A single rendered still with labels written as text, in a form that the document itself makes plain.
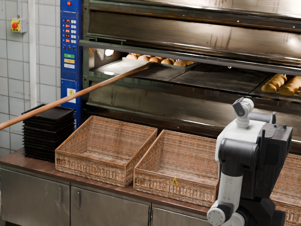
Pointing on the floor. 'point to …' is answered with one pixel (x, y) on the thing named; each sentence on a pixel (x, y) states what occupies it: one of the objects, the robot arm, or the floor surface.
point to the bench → (82, 199)
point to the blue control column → (77, 59)
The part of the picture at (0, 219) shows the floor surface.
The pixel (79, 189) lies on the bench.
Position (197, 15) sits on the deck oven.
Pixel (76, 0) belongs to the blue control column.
